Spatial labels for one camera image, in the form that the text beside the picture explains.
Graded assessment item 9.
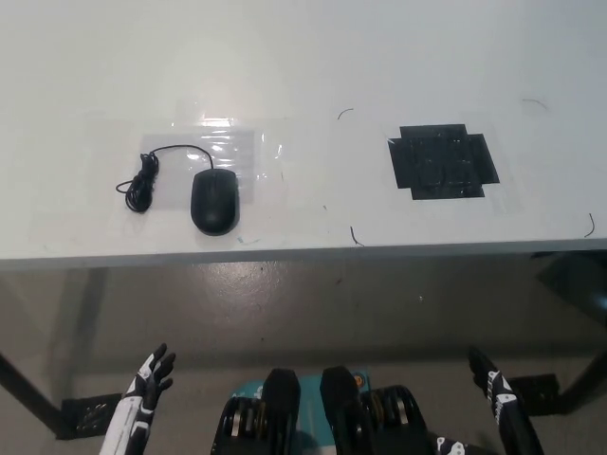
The black tape square patch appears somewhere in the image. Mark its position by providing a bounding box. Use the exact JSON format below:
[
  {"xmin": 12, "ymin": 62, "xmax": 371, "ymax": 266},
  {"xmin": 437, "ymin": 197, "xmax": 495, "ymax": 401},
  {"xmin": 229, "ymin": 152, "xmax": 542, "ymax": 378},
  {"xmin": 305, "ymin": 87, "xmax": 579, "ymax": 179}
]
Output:
[{"xmin": 387, "ymin": 122, "xmax": 501, "ymax": 202}]

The black mouse cable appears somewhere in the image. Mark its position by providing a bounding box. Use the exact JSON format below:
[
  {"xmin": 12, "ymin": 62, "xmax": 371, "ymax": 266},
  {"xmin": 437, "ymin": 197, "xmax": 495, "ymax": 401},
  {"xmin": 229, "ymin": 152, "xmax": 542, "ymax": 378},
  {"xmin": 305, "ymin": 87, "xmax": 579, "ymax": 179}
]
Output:
[{"xmin": 115, "ymin": 144, "xmax": 215, "ymax": 214}]

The black computer mouse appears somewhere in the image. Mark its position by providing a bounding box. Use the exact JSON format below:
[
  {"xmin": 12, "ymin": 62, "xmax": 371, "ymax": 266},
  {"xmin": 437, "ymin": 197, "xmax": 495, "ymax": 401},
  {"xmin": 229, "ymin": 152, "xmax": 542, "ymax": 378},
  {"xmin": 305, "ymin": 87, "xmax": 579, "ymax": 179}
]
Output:
[{"xmin": 190, "ymin": 169, "xmax": 240, "ymax": 237}]

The dark table frame bracket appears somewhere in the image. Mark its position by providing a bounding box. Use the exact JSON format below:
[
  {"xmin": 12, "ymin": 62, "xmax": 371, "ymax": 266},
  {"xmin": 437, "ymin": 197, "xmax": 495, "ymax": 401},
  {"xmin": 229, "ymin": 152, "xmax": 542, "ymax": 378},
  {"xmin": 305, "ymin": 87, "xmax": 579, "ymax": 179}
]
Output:
[{"xmin": 534, "ymin": 250, "xmax": 607, "ymax": 310}]

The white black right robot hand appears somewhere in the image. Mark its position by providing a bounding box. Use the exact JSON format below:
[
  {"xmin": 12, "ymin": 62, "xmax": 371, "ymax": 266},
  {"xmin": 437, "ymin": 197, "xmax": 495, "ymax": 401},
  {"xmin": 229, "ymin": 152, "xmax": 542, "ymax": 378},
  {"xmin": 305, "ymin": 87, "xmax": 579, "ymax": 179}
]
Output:
[{"xmin": 429, "ymin": 347, "xmax": 544, "ymax": 455}]

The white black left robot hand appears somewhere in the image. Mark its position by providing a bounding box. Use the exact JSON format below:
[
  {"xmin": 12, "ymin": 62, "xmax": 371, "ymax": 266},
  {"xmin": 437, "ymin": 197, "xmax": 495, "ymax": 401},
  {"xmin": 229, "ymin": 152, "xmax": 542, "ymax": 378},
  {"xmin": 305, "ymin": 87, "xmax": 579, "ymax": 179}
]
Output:
[{"xmin": 101, "ymin": 343, "xmax": 176, "ymax": 455}]

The black table leg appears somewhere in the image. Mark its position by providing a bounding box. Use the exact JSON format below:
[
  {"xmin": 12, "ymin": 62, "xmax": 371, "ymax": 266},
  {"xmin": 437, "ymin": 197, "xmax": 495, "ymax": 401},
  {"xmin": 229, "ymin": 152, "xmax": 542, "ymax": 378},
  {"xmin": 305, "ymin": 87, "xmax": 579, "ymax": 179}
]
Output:
[
  {"xmin": 558, "ymin": 338, "xmax": 607, "ymax": 416},
  {"xmin": 0, "ymin": 351, "xmax": 73, "ymax": 441}
]

